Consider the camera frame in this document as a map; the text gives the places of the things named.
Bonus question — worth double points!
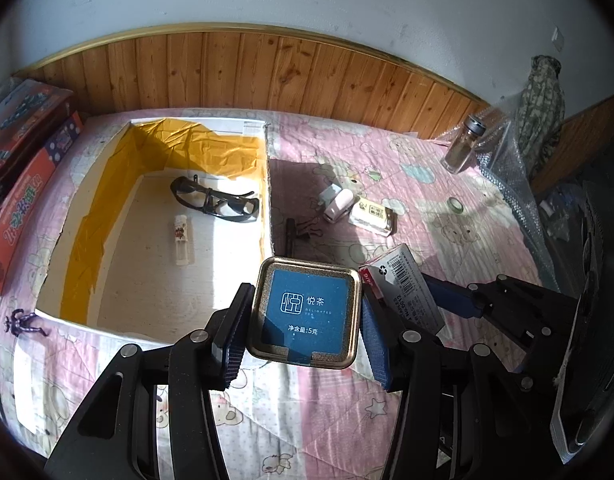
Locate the camouflage cloth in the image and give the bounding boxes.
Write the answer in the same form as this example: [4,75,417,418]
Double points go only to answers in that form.
[517,55,563,171]

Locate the bubble wrap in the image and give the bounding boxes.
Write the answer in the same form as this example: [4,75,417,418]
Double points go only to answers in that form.
[480,105,583,291]

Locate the pink printed blanket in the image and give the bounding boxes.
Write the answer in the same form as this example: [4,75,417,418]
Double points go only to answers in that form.
[0,107,558,480]

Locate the red carton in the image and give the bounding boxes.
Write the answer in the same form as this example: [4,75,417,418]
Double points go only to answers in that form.
[0,112,85,296]

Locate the blue square tea tin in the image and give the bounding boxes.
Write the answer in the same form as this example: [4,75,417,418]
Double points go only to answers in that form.
[246,256,364,370]

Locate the pink white cylinder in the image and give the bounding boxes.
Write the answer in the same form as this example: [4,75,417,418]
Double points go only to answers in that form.
[323,190,356,223]

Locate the glass bottle metal cap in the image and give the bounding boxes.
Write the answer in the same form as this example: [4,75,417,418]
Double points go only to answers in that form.
[441,114,486,173]

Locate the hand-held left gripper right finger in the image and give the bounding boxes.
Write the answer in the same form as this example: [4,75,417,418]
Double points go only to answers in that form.
[359,290,563,480]

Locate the purple toy figurine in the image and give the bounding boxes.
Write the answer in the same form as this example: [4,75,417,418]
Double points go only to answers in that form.
[3,308,51,338]

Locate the black glasses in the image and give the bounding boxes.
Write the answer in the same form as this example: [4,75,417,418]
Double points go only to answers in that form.
[169,175,261,222]

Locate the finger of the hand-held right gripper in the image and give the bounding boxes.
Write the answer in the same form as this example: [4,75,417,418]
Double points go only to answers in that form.
[510,320,581,378]
[422,272,581,342]

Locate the tissue packet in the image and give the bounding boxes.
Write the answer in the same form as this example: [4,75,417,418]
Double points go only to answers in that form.
[348,199,399,237]

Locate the black binder clip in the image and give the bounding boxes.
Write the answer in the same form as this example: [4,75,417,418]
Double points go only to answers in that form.
[285,217,324,257]

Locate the white barcode box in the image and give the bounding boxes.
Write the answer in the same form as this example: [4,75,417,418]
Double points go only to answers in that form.
[359,243,448,338]

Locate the small clear bottle red label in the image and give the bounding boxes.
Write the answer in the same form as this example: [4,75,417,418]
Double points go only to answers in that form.
[173,214,194,267]

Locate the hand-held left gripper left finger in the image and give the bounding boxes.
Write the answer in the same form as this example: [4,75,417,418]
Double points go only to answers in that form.
[44,282,258,480]

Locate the cardboard box yellow tape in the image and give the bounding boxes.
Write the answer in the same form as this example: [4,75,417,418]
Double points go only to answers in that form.
[35,116,278,356]

